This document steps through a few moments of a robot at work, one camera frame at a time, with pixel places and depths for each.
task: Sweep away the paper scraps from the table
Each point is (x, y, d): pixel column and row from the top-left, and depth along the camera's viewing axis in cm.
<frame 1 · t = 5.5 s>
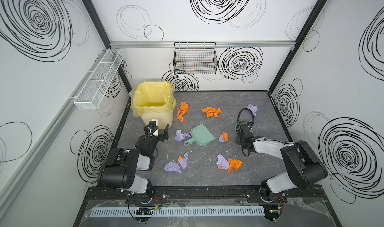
left hand: (161, 123, 87), fingers open
right hand: (238, 139, 95), fingers open
cream trash bin: (163, 118, 91), point 13 cm above the table
green dustpan: (201, 135, 98), on the table
orange paper scrap left back: (184, 107, 111), point 2 cm above the table
orange paper scraps centre back: (210, 111, 108), point 2 cm above the table
purple paper ball back right: (254, 108, 107), point 4 cm above the table
purple paper near dustpan: (180, 136, 94), point 3 cm above the table
small orange purple scrap: (224, 137, 94), point 2 cm above the table
purple paper front left: (172, 166, 84), on the table
purple orange scrap front left: (183, 161, 86), on the table
purple paper front centre: (222, 162, 85), point 2 cm above the table
orange paper front centre: (234, 163, 85), point 2 cm above the table

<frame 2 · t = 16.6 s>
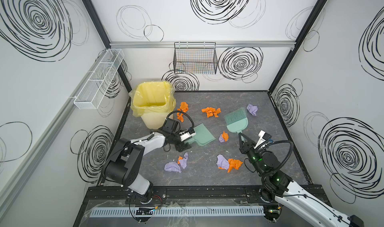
left hand: (188, 140, 90), fingers open
right hand: (236, 135, 73), fingers closed
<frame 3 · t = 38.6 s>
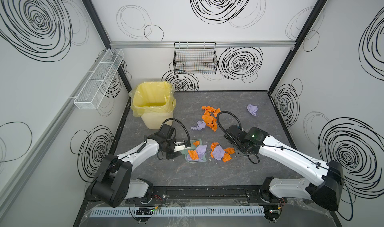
left hand: (179, 148, 87), fingers open
right hand: (239, 152, 75), fingers closed
orange paper scrap left back: (210, 121, 104), on the table
orange paper scraps centre back: (210, 111, 109), point 2 cm above the table
small orange purple scrap: (196, 143, 93), on the table
purple paper front left: (201, 150, 88), point 3 cm above the table
purple orange scrap front left: (193, 154, 85), point 5 cm above the table
purple paper front centre: (218, 152, 88), point 2 cm above the table
orange paper front centre: (226, 156, 88), on the table
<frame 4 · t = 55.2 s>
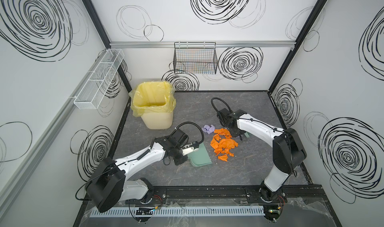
left hand: (186, 155, 83), fingers open
right hand: (240, 131, 88), fingers closed
green dustpan: (201, 157, 88), on the table
orange paper scrap left back: (222, 142, 93), point 2 cm above the table
orange paper scraps centre back: (221, 131, 98), point 2 cm above the table
purple paper near dustpan: (208, 129, 97), point 4 cm above the table
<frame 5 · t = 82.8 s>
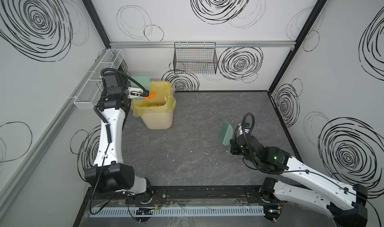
left hand: (118, 81, 71), fingers open
right hand: (227, 143, 73), fingers closed
green dustpan: (144, 80, 85), point 32 cm above the table
orange paper scrap left back: (151, 95, 88), point 24 cm above the table
